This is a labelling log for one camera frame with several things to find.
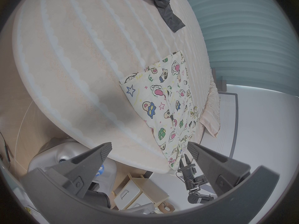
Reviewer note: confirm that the bed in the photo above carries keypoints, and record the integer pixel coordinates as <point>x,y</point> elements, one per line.
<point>70,66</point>

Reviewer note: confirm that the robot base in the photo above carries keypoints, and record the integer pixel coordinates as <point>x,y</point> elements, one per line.
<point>70,153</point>

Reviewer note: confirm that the small wooden cabinet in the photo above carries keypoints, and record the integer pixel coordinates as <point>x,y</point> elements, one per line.
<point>144,188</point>

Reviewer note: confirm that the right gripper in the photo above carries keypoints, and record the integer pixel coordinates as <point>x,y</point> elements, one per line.
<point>190,174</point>

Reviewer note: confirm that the blue-green curtain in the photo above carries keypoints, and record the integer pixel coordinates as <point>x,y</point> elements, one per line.
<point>245,31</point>

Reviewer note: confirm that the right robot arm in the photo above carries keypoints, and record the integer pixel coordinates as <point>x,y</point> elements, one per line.
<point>198,195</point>

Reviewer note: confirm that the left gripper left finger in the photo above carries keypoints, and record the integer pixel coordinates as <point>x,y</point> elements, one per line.
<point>86,171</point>

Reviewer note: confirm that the white printed pyjama top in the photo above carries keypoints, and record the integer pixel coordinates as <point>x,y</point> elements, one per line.
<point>163,101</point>

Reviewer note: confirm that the pale pink striped pillow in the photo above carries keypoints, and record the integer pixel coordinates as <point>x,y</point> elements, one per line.
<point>211,111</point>

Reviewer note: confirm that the black garment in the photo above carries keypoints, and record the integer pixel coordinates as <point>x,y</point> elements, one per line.
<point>170,17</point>

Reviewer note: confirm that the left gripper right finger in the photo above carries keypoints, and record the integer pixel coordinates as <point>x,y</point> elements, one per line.
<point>219,171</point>

